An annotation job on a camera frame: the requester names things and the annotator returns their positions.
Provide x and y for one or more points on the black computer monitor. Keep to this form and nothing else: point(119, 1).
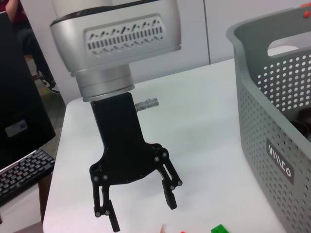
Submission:
point(19, 97)

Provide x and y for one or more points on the white long building block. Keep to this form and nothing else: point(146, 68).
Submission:
point(163, 228)

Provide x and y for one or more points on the black clay teapot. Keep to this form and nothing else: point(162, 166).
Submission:
point(305, 114)

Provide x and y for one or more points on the grey perforated storage bin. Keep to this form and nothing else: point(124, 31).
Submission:
point(262, 121)

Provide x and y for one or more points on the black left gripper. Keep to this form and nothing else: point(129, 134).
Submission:
point(121, 145)

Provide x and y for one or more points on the small black clay cup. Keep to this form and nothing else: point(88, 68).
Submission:
point(301, 127)

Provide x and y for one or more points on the person in dark red clothes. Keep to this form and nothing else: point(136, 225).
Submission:
point(17, 14)

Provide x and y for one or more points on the green rectangular building block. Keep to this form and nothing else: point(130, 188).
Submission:
point(219, 228)

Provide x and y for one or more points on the black keyboard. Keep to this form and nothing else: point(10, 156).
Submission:
point(22, 172)

